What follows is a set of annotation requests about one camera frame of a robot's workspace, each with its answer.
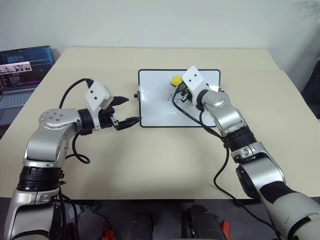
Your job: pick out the open grey laptop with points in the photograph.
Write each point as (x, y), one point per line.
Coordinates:
(22, 72)

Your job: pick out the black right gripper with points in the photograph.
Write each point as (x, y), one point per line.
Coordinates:
(185, 95)

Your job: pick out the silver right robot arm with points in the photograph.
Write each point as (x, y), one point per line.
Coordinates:
(265, 172)

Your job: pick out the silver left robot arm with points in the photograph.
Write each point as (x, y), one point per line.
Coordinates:
(50, 140)

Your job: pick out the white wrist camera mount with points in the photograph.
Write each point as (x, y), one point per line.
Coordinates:
(193, 80)
(96, 93)

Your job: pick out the red clamp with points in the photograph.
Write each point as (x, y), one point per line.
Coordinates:
(224, 226)
(107, 234)

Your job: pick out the dark rounded shape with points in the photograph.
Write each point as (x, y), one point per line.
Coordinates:
(203, 222)
(143, 226)

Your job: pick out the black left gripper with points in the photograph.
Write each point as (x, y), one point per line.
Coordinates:
(107, 118)

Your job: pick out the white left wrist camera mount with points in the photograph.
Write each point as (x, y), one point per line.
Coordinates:
(96, 93)

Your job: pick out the dark chair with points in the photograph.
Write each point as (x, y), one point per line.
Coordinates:
(312, 82)

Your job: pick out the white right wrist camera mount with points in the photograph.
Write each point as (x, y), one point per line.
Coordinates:
(193, 80)

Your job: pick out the black framed whiteboard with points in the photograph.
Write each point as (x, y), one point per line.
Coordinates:
(155, 105)

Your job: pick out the yellow whiteboard eraser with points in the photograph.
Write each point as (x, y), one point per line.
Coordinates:
(175, 80)

